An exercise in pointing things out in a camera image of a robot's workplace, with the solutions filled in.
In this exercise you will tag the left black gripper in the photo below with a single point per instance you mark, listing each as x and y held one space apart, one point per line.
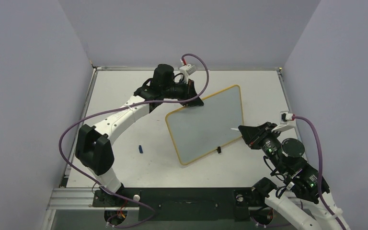
189 89

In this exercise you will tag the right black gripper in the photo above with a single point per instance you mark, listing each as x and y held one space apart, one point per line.
259 136

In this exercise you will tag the yellow framed whiteboard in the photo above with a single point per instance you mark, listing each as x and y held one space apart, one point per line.
198 131

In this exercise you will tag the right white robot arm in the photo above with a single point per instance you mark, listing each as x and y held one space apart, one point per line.
305 199

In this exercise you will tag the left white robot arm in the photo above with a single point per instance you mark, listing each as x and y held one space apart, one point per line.
94 143

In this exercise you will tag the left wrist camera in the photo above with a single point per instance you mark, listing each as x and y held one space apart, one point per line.
187 70

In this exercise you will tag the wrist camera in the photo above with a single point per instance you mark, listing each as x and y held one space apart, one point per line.
187 70
285 121

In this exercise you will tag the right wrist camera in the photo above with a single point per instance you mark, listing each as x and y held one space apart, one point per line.
285 121

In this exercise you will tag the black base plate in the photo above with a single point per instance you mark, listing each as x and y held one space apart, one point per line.
185 204

